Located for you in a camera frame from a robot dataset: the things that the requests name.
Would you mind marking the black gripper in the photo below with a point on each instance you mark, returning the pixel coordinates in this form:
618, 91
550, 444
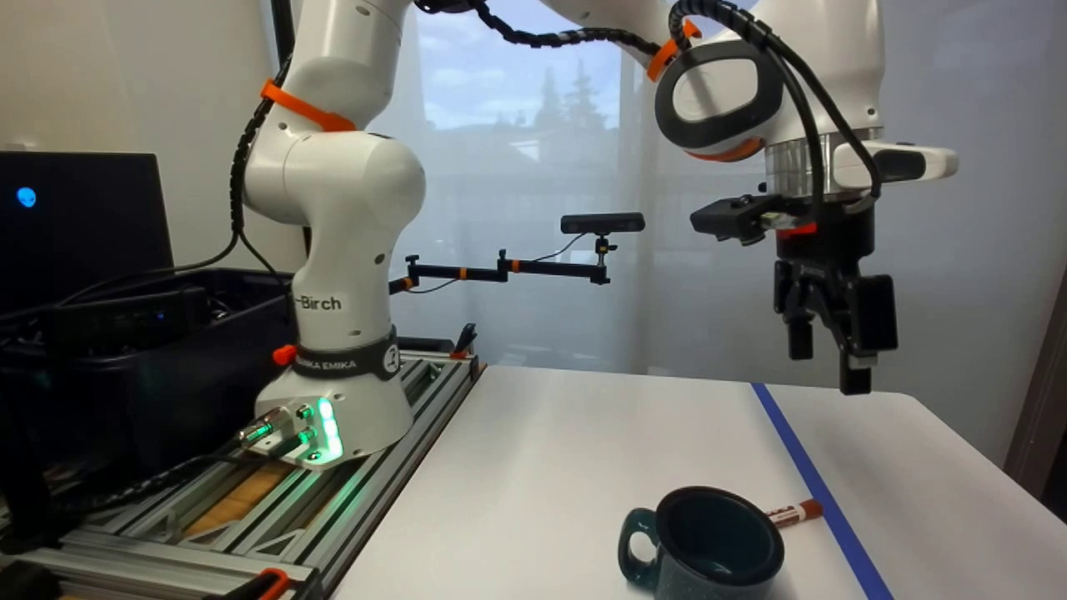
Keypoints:
828, 239

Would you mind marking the red marker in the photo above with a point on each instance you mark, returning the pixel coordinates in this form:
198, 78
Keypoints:
790, 515

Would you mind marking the dark green mug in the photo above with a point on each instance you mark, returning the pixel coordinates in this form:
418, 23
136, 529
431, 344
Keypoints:
668, 576

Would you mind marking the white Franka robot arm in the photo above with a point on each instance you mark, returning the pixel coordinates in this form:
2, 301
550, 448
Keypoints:
334, 186

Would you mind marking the blue tape line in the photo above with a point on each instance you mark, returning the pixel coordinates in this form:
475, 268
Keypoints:
796, 444

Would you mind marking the white sheer curtain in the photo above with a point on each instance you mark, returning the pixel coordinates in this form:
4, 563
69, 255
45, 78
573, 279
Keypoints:
1000, 279

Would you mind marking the black red clamp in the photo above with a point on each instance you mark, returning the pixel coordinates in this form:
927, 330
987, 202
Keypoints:
463, 341

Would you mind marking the wooden plank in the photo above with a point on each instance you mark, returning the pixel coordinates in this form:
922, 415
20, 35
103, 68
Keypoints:
238, 501

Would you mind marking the black storage bin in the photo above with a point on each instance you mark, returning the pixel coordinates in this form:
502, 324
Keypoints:
169, 376

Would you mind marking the black computer monitor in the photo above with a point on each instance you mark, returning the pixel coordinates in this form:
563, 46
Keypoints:
89, 221

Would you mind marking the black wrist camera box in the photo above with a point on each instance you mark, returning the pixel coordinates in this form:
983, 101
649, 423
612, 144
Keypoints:
736, 219

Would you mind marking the black bar stereo camera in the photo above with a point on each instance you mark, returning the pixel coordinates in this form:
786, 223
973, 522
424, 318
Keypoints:
600, 221

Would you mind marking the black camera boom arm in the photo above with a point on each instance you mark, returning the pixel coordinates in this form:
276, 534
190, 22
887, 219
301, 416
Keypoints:
469, 270

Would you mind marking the aluminium rail base frame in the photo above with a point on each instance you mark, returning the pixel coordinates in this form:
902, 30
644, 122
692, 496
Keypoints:
334, 503

